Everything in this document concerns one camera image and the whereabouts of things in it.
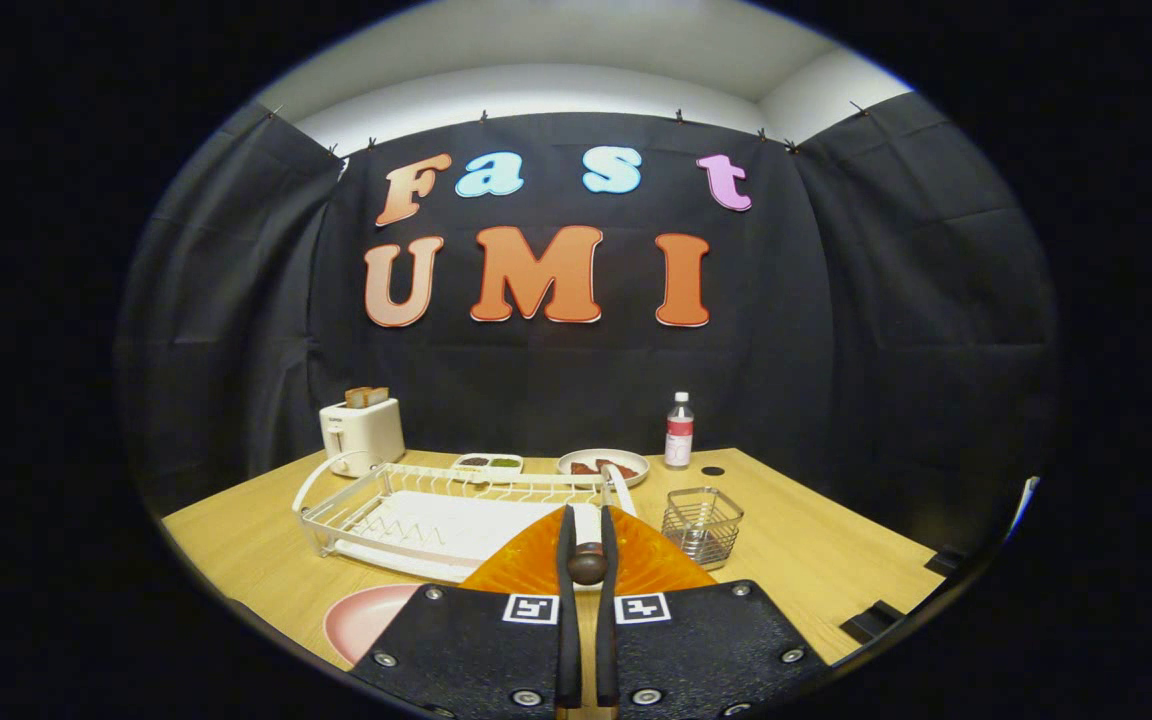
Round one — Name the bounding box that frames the pink plate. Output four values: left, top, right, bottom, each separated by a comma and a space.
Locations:
324, 584, 424, 666

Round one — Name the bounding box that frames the metal wire basket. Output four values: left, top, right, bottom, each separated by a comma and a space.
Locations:
661, 487, 745, 570

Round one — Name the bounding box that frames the white toaster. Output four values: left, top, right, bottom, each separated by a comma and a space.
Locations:
319, 398, 406, 477

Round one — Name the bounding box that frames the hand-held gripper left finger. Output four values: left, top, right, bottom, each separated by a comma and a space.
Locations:
348, 505, 582, 716

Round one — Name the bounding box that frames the white dish rack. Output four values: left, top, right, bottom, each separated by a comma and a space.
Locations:
293, 460, 637, 584

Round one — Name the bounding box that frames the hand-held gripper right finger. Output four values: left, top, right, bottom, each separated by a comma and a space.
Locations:
596, 505, 827, 716

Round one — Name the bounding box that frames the white plate with meat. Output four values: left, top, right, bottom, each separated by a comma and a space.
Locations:
557, 448, 650, 488

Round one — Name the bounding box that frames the clear bottle red label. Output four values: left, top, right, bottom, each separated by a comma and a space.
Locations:
665, 391, 695, 469

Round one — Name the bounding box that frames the brown wooden spoon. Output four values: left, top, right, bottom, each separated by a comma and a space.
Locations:
567, 541, 610, 586

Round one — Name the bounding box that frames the white divided condiment dish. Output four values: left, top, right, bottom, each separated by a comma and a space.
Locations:
452, 453, 524, 484

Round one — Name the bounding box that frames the black backdrop cloth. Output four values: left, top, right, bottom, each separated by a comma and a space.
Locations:
116, 92, 1059, 556

